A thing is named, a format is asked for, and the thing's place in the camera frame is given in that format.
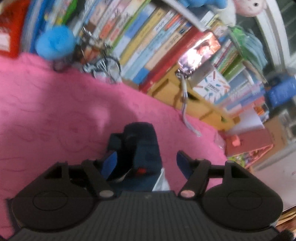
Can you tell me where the row of books right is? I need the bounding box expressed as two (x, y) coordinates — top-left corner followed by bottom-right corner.
(209, 19), (267, 118)

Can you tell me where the cardboard box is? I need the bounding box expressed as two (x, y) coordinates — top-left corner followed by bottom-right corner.
(264, 110), (295, 152)

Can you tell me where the wooden drawer organizer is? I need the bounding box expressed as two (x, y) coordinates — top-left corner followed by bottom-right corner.
(147, 65), (240, 131)

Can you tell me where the blue plush ball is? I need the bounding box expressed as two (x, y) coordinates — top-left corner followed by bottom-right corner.
(35, 26), (76, 61)

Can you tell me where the blue plush toy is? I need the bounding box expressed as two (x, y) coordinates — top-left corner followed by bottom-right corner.
(178, 0), (228, 9)

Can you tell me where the row of books left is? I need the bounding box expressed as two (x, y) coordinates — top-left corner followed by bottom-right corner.
(21, 1), (201, 83)

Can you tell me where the miniature bicycle model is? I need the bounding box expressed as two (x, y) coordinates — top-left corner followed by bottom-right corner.
(75, 27), (122, 84)

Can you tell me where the pink triangular diorama house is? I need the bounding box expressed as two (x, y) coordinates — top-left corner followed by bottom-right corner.
(225, 129), (273, 169)

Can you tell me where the pink bunny blanket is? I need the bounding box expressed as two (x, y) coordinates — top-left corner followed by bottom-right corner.
(1, 54), (226, 238)

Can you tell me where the blue box on shelf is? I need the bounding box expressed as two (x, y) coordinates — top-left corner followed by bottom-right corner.
(266, 75), (295, 109)

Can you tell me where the smartphone on stand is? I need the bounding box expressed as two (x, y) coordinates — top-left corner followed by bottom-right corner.
(177, 31), (221, 75)

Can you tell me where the row of books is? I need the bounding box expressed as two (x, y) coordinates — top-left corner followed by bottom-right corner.
(209, 19), (267, 118)
(21, 1), (201, 83)

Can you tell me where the pink plush toy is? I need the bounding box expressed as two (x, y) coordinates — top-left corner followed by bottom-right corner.
(233, 0), (267, 17)

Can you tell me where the navy white red jacket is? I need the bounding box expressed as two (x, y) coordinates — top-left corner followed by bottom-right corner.
(106, 122), (170, 195)

